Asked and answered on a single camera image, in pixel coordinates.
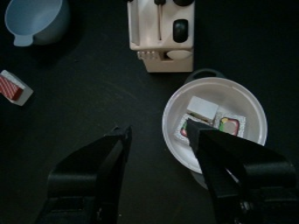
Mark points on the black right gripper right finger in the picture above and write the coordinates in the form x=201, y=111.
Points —
x=237, y=172

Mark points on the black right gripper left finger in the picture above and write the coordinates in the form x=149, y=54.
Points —
x=93, y=175

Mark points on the light blue bowl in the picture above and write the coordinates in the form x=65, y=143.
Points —
x=34, y=21

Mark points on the white toy block red print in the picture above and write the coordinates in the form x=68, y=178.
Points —
x=183, y=130

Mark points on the plain white toy block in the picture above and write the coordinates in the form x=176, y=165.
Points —
x=203, y=108

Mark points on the red striped white toy block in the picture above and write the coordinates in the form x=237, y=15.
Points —
x=13, y=87

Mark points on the cream toy utensil holder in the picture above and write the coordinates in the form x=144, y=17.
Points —
x=161, y=33

